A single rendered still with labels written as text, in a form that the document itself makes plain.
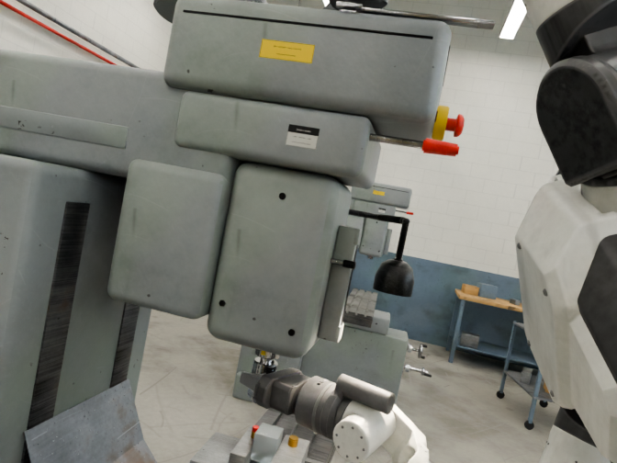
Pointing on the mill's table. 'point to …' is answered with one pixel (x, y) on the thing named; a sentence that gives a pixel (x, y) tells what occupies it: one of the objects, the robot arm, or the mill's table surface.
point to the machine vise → (229, 449)
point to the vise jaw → (291, 452)
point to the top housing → (313, 60)
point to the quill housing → (276, 258)
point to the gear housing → (281, 136)
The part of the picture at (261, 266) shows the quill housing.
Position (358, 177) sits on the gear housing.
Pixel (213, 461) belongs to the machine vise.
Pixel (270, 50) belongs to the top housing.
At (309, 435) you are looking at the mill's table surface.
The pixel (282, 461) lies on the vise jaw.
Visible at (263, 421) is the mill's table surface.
